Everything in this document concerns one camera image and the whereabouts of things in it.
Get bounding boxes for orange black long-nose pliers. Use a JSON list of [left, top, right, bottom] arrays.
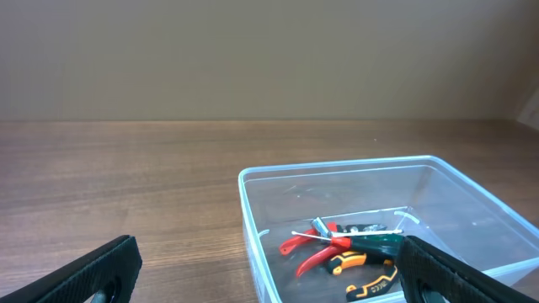
[[325, 251, 399, 302]]

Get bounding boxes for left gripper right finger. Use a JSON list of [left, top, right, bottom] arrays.
[[395, 236, 538, 303]]

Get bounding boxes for silver L-shaped socket wrench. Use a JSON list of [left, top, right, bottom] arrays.
[[307, 217, 403, 237]]

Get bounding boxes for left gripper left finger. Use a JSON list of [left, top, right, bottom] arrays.
[[1, 235, 142, 303]]

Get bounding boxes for clear plastic container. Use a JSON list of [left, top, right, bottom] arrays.
[[238, 156, 538, 302]]

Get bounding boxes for green handled screwdriver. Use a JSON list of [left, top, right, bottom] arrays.
[[291, 231, 404, 257]]

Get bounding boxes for red handled pruning shears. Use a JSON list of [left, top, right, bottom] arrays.
[[279, 236, 352, 278]]

